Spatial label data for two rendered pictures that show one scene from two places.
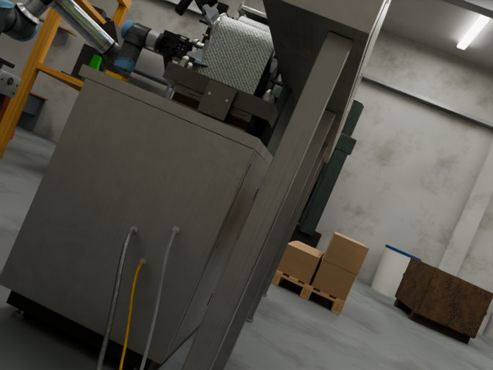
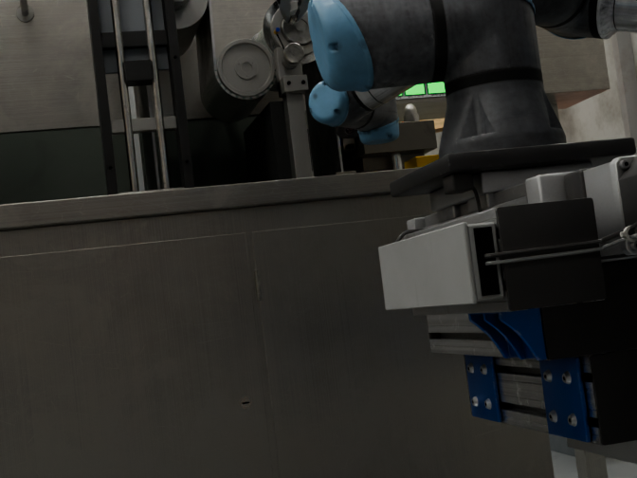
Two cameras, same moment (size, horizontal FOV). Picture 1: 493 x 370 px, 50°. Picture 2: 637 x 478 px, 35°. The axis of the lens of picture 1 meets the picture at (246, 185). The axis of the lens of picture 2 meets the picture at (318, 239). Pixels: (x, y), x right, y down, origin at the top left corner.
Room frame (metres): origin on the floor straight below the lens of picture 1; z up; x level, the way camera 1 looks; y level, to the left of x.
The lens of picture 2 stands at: (2.86, 2.30, 0.68)
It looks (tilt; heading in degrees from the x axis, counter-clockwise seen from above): 4 degrees up; 248
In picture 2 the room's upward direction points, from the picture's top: 7 degrees counter-clockwise
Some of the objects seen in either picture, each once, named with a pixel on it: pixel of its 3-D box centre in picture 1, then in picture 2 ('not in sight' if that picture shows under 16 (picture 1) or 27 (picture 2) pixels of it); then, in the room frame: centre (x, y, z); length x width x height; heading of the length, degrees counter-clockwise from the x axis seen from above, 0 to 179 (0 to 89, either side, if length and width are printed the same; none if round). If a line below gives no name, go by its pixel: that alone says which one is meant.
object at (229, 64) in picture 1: (229, 70); (319, 103); (2.00, 0.23, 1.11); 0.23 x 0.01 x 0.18; 82
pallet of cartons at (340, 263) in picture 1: (320, 260); not in sight; (5.23, -0.97, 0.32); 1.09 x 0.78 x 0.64; 174
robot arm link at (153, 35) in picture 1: (155, 41); not in sight; (2.04, 0.54, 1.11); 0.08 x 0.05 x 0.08; 172
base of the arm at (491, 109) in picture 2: not in sight; (498, 119); (2.20, 1.25, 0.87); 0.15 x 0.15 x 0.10
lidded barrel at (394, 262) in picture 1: (394, 272); not in sight; (8.38, -2.71, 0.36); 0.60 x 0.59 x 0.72; 81
